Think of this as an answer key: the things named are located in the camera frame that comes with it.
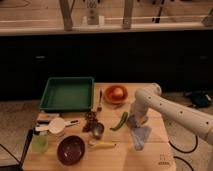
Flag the green plastic cup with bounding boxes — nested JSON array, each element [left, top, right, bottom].
[[31, 135, 48, 153]]

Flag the black cable on floor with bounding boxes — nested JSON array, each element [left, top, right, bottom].
[[168, 134, 200, 171]]

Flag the orange bowl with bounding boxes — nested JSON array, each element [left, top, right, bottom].
[[104, 85, 128, 105]]

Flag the dark purple bowl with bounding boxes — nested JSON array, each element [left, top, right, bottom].
[[57, 135, 85, 166]]

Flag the green chili pepper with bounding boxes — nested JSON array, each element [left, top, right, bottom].
[[110, 112, 128, 131]]

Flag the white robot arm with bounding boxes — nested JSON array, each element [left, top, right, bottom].
[[130, 83, 213, 146]]

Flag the blue folded cloth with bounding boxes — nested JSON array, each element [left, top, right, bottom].
[[131, 126, 151, 151]]

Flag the dark red grape bunch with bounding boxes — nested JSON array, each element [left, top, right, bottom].
[[82, 111, 98, 132]]

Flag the green plastic tray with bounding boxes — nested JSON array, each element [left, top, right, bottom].
[[40, 77, 94, 112]]

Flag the dark object on floor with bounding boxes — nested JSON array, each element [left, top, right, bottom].
[[184, 91, 212, 108]]

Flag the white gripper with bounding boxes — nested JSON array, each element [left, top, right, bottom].
[[130, 101, 148, 125]]

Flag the yellow round fruit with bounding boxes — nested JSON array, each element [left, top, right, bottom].
[[112, 88, 124, 99]]

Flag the metal fork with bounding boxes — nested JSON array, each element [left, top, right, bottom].
[[97, 90, 103, 112]]

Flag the small metal cup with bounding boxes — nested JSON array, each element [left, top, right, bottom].
[[91, 122, 104, 139]]

